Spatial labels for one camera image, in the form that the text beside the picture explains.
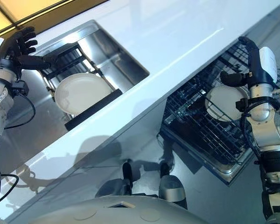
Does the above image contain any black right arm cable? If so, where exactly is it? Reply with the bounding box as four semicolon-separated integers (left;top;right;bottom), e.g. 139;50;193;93
239;102;262;164

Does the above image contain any black sink drying rack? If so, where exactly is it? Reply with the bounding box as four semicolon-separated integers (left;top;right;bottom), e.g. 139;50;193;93
31;43;122;131

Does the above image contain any silver robot torso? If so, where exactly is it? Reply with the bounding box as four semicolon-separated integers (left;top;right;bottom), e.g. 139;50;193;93
25;195;224;224

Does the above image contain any white round plate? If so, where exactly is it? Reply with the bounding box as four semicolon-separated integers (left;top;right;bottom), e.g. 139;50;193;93
204;84;249;122
54;72;111;115

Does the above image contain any silver right robot leg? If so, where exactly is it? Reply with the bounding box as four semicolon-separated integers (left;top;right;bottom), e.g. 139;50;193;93
158;162;188;210

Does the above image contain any silver robot leg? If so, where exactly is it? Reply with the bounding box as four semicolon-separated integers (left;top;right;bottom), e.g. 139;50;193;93
95;162;134;198
158;162;188;210

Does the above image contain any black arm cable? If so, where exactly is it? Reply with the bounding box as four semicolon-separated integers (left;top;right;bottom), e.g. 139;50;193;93
4;92;36;129
239;102;262;164

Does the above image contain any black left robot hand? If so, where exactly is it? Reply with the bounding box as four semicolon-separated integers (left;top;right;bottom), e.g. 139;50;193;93
0;26;54;71

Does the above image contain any silver left robot leg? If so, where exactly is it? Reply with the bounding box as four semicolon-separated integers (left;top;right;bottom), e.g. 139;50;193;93
95;162;134;198

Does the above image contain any stainless steel sink basin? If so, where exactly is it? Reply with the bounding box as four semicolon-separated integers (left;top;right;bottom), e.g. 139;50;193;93
0;19;151;140

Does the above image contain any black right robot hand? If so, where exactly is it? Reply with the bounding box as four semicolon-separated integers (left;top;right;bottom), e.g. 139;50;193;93
220;36;278;86

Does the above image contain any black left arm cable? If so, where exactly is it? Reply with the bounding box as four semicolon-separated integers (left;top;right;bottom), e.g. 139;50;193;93
4;92;36;129

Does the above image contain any stainless steel dishwasher door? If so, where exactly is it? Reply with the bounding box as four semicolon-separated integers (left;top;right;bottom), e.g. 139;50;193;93
159;130;259;187

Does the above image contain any black wire dishwasher rack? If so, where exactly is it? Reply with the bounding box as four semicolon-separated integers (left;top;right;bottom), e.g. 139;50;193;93
163;41;280;165

